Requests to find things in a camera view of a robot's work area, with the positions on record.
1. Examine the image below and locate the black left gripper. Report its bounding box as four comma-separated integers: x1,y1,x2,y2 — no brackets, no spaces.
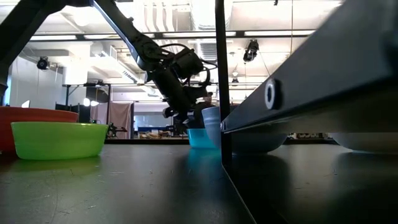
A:
152,70,208,129

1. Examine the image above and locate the teal plastic cup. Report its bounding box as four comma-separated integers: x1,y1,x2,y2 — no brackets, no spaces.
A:
187,128,218,149

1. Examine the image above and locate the blue plastic bowl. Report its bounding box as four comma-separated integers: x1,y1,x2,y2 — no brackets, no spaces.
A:
201,106,289,154

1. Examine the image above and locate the white-ringed shelf bolt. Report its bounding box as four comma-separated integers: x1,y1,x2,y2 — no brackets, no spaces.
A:
264,78,283,111

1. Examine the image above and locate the person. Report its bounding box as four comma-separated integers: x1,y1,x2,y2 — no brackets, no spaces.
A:
195,91,218,128

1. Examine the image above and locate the blue background table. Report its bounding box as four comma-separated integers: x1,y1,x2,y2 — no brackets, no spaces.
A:
137,124,174,132

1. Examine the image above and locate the beige curtain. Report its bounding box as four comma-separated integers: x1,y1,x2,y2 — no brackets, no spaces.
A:
109,101,133,139

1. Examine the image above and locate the black background cabinet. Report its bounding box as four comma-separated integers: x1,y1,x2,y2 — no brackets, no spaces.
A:
55,102,91,123

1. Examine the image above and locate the green plastic bowl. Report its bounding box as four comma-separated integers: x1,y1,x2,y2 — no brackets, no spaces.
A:
11,121,109,161

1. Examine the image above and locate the light wooden board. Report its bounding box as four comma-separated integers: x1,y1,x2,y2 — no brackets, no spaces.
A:
214,0,398,224

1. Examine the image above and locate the red-orange plastic bowl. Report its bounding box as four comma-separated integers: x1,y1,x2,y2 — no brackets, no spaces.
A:
0,106,80,153

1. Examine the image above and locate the white plastic bowl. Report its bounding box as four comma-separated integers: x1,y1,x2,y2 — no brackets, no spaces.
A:
330,132,398,154

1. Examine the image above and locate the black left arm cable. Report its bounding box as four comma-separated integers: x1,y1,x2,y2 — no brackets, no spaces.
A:
160,42,218,90

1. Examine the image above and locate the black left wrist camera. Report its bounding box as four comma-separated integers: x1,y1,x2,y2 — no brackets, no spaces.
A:
172,49,205,78

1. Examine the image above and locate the black background workstation frame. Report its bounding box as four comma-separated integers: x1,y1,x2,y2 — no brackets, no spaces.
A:
63,81,220,125

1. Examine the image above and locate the black hanging camera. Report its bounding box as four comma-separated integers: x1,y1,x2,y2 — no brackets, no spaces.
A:
243,39,260,63
36,56,50,71

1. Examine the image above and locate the black overhead frame beam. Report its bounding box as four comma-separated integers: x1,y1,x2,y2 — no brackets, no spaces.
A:
29,29,318,40

